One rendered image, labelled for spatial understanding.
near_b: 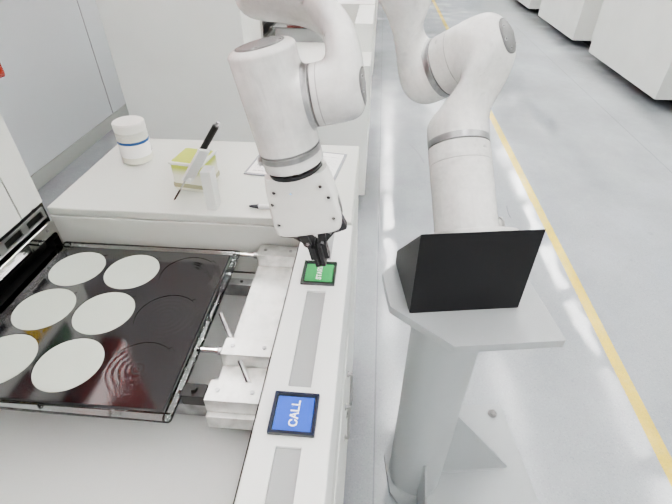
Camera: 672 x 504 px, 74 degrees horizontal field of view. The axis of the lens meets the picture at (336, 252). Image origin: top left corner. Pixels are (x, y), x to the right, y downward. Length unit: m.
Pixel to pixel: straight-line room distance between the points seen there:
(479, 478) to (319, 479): 1.14
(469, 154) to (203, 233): 0.54
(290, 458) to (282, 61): 0.45
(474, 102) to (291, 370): 0.59
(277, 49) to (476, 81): 0.46
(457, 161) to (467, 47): 0.21
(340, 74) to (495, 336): 0.55
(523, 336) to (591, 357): 1.23
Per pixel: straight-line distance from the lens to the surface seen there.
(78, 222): 1.06
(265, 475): 0.54
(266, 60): 0.55
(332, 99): 0.55
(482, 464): 1.63
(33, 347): 0.85
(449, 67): 0.94
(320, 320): 0.67
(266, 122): 0.57
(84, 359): 0.79
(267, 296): 0.83
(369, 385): 1.77
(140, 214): 0.97
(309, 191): 0.62
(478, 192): 0.85
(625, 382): 2.10
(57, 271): 0.99
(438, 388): 1.09
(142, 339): 0.78
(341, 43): 0.57
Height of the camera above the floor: 1.45
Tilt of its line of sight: 38 degrees down
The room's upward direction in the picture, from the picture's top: straight up
